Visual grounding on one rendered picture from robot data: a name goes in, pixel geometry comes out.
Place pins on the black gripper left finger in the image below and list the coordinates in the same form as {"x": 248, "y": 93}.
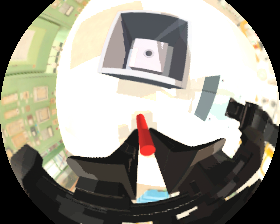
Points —
{"x": 120, "y": 166}

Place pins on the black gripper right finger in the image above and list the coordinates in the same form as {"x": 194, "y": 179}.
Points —
{"x": 176, "y": 159}

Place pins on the red peg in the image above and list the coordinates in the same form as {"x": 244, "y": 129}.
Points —
{"x": 146, "y": 146}

